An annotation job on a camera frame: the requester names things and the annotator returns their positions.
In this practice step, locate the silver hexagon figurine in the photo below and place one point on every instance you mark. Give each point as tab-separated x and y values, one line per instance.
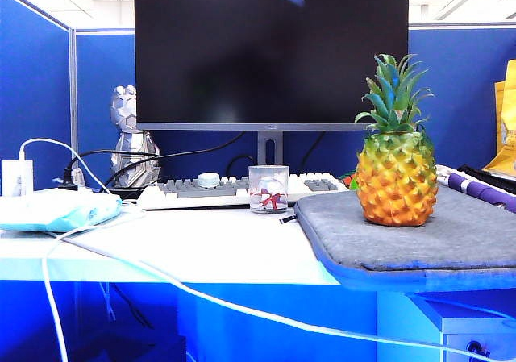
129	152

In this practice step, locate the white charger adapter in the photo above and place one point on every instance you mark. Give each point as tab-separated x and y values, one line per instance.
20	176

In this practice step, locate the grey blue-edged mat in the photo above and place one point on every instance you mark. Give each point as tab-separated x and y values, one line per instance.
403	245

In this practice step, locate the rubik's cube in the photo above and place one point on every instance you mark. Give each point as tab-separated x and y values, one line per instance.
346	175

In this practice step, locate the gray partition post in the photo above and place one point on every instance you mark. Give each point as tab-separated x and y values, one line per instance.
73	96

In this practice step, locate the drawer cabinet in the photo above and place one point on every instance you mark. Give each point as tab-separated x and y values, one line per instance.
463	325

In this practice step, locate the yellow paper bag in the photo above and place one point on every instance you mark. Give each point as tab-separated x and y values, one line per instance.
506	136

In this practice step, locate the clear cup with red print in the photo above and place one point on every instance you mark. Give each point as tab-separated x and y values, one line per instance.
268	176

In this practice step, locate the artificial pineapple with green crown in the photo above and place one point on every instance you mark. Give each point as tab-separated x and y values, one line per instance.
395	192

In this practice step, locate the round white keyboard knob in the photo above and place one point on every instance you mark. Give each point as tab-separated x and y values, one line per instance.
209	180

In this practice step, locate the black computer monitor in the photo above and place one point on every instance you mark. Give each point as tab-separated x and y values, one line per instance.
262	55

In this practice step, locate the light blue tissue pack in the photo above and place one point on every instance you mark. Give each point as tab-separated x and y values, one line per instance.
60	213

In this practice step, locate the white and gray keyboard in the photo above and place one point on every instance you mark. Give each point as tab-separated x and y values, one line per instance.
189	190

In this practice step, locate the black zipper pull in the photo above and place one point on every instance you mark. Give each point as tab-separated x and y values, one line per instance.
287	219

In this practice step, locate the gray monitor stand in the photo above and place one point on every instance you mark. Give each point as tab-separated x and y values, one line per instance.
263	148

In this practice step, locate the purple and white cloth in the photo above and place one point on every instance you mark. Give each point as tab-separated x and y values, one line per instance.
483	192

